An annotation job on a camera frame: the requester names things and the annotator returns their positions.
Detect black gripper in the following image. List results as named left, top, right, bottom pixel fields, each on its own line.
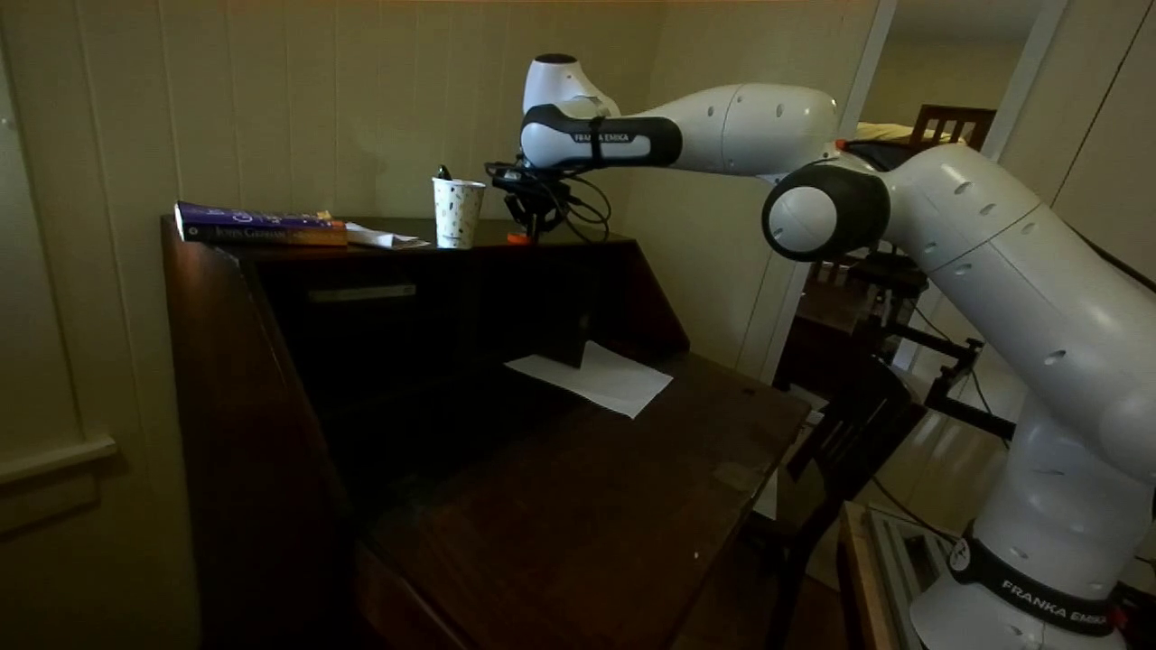
left=484, top=162, right=569, bottom=236

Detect orange ring object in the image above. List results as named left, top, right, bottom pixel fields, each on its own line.
left=502, top=230, right=536, bottom=246

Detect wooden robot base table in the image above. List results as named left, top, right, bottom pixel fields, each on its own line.
left=838, top=501, right=945, bottom=650

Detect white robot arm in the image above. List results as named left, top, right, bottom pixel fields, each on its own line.
left=488, top=54, right=1156, bottom=650

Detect white paper on desk top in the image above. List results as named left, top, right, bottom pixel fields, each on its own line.
left=348, top=219, right=430, bottom=250

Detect dark wooden secretary desk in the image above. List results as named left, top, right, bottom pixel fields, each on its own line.
left=162, top=238, right=806, bottom=650

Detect white paper cup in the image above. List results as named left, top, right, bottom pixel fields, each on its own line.
left=435, top=178, right=484, bottom=250

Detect white paper sheet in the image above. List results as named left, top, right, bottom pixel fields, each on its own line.
left=508, top=344, right=673, bottom=420

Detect purple book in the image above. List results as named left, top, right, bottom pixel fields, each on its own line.
left=174, top=203, right=348, bottom=246

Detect dark wooden chair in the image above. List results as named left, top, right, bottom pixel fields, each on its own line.
left=746, top=347, right=930, bottom=650

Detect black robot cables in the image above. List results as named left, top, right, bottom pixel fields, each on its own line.
left=526, top=166, right=614, bottom=246

